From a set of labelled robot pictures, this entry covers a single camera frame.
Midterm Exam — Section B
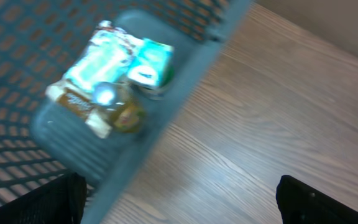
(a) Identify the grey plastic mesh basket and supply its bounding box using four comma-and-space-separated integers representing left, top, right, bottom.
0, 0, 251, 223

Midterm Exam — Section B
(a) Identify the yellow liquid bottle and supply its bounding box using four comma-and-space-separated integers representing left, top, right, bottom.
92, 82, 146, 133

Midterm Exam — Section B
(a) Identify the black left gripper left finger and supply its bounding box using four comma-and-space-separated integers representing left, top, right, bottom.
0, 173, 87, 224

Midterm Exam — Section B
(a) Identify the small teal white box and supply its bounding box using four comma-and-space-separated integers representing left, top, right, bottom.
127, 39, 175, 89

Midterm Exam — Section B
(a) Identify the green lid jar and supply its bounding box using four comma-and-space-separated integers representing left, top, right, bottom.
138, 66, 175, 100

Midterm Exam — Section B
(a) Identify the beige brown snack bag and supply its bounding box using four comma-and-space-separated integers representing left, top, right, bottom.
45, 21, 133, 139

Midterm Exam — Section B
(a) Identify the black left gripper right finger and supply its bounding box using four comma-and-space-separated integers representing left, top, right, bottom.
276, 175, 358, 224

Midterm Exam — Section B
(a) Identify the teal snack packet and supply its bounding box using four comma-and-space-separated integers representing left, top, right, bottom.
63, 29, 143, 93

